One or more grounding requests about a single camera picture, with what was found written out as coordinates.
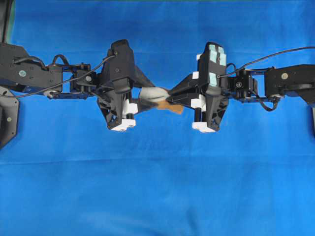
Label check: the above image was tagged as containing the black frame post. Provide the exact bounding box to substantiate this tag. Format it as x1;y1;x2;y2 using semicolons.
0;0;15;43

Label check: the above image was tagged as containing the black taped right wrist camera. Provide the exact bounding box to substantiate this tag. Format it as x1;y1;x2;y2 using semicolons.
197;42;226;96

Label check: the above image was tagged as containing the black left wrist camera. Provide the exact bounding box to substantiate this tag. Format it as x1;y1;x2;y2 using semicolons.
98;39;135;94

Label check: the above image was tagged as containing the black left camera cable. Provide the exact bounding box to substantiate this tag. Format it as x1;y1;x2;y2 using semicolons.
0;55;116;99

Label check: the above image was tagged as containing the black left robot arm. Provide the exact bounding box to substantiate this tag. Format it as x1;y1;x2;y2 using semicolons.
0;40;158;131

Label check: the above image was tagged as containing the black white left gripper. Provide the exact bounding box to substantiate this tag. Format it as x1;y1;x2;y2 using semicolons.
96;65;158;131

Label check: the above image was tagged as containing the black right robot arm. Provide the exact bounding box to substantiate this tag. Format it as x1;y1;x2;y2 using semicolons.
167;53;315;133

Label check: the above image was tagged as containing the black camera cable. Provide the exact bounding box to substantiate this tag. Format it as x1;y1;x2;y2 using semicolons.
0;55;116;99
217;46;315;79

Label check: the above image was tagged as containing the grey and orange sponge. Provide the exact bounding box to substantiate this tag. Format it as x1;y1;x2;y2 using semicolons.
138;87;184;115

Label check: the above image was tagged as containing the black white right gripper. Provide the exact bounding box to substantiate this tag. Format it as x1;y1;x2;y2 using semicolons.
166;54;228;133

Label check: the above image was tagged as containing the black right camera cable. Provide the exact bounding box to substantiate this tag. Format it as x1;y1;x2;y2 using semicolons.
217;46;315;79

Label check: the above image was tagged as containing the blue table cloth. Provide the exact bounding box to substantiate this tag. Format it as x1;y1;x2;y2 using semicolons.
0;0;315;236

